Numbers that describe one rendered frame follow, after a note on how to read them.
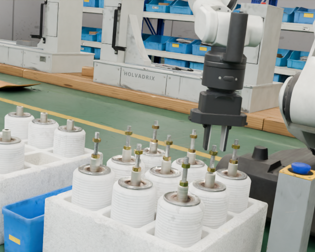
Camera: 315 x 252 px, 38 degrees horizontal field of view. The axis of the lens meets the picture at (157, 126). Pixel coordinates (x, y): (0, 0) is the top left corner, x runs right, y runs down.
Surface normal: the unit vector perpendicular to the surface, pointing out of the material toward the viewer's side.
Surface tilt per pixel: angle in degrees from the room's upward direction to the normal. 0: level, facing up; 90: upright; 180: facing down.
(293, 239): 90
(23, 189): 90
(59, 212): 90
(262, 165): 45
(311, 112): 108
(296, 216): 90
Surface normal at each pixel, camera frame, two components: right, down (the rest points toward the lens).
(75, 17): 0.81, 0.20
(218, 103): 0.11, 0.22
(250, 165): -0.35, -0.60
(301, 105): -0.59, 0.25
